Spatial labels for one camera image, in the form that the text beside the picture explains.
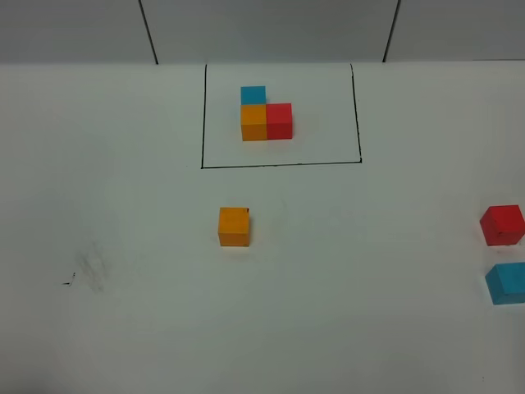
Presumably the template orange cube block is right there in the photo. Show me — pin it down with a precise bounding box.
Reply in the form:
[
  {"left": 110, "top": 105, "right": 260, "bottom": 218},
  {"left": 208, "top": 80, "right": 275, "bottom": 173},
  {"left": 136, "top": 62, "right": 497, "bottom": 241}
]
[{"left": 240, "top": 104, "right": 267, "bottom": 141}]

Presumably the template red cube block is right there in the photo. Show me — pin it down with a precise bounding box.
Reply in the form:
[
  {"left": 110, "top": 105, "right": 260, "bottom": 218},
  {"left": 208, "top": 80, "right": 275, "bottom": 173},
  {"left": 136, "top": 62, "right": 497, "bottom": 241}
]
[{"left": 266, "top": 103, "right": 293, "bottom": 140}]

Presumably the template blue cube block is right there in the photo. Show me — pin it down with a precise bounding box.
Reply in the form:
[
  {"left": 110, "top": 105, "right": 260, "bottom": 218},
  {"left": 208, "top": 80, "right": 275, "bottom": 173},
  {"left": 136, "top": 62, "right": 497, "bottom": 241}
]
[{"left": 240, "top": 85, "right": 267, "bottom": 105}]

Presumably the loose blue cube block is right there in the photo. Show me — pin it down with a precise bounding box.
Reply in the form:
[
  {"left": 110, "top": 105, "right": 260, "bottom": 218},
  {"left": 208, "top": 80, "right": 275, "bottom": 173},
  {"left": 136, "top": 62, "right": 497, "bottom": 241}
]
[{"left": 485, "top": 263, "right": 525, "bottom": 305}]

